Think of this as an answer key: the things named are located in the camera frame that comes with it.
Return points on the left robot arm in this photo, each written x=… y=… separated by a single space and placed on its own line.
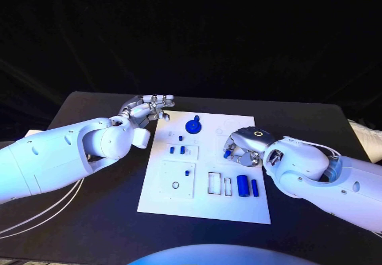
x=56 y=153

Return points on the white task board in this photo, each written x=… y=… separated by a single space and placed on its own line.
x=205 y=165

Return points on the thin blue cylinder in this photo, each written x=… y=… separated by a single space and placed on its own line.
x=254 y=188

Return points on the blue gear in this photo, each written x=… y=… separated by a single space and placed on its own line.
x=193 y=125

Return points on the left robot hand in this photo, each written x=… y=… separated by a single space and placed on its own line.
x=143 y=110

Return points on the thick blue cylinder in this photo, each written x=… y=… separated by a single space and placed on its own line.
x=242 y=185

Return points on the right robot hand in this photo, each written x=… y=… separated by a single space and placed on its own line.
x=248 y=142

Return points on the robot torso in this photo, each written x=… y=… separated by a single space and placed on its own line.
x=221 y=254

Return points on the white cloth bundle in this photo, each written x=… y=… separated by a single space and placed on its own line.
x=366 y=140

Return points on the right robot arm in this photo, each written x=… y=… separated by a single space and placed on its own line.
x=322 y=176

